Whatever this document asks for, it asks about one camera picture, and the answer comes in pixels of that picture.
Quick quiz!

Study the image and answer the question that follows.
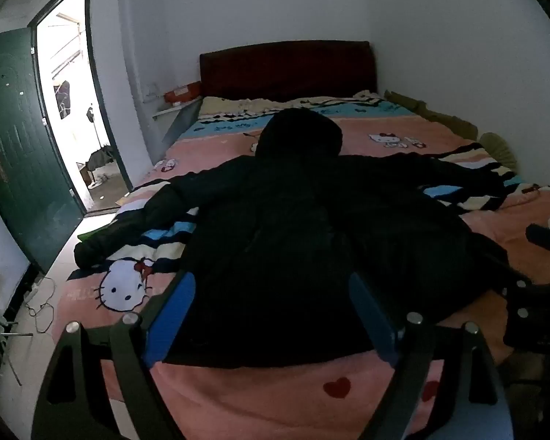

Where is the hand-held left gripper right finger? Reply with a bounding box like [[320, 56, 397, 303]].
[[349, 272, 516, 440]]

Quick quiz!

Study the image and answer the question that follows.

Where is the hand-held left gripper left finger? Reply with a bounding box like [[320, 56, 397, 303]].
[[31, 271, 197, 440]]

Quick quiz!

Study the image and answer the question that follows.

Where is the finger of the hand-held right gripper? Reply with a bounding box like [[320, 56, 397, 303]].
[[501, 277, 550, 355], [525, 223, 550, 258]]

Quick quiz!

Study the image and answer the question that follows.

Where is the black hooded jacket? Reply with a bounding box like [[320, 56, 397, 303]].
[[73, 107, 532, 370]]

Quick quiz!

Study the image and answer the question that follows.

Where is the olive green cushion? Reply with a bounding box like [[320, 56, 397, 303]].
[[479, 132, 520, 171]]

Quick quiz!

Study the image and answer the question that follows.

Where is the pink cartoon printed blanket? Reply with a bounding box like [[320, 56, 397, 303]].
[[66, 94, 550, 440]]

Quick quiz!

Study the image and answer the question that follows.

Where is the dark cloth pile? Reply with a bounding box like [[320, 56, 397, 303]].
[[85, 145, 118, 176]]

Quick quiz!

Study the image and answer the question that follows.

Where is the white bedside shelf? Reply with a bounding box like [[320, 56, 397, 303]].
[[153, 101, 202, 147]]

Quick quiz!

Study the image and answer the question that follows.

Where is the green metal door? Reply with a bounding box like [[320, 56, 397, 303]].
[[0, 27, 85, 273]]

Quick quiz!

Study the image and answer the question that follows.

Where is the orange box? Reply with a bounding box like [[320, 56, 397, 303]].
[[164, 81, 202, 104]]

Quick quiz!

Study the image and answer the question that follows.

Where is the dark hanging garment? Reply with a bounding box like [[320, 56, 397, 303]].
[[52, 80, 72, 120]]

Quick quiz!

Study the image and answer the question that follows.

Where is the dark red bed headboard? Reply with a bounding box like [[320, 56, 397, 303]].
[[199, 40, 377, 102]]

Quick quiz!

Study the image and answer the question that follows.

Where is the white power strip with cable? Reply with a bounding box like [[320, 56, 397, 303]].
[[24, 276, 56, 333]]

